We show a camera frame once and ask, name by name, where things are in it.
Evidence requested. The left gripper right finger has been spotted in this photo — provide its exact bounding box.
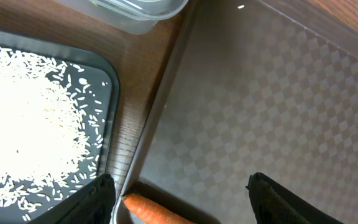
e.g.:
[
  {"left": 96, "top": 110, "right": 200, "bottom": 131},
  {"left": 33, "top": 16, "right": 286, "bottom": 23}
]
[{"left": 247, "top": 172, "right": 342, "bottom": 224}]

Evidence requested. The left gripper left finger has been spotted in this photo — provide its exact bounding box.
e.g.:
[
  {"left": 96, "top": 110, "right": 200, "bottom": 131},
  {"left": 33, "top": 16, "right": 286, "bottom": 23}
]
[{"left": 29, "top": 174, "right": 116, "bottom": 224}]

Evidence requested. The orange carrot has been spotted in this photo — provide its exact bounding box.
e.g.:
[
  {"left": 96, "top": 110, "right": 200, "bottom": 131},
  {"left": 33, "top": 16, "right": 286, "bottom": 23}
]
[{"left": 121, "top": 194, "right": 195, "bottom": 224}]

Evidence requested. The clear plastic waste bin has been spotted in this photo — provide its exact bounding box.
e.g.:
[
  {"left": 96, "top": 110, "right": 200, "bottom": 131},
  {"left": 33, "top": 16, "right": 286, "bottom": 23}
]
[{"left": 55, "top": 0, "right": 188, "bottom": 35}]

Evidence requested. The spilled white rice pile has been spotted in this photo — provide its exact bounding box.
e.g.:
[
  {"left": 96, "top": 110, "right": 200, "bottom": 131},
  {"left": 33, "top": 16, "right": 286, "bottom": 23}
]
[{"left": 0, "top": 46, "right": 113, "bottom": 223}]

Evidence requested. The brown serving tray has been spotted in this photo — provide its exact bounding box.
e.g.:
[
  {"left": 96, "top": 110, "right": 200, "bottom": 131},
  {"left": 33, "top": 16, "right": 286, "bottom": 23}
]
[{"left": 121, "top": 1, "right": 358, "bottom": 223}]

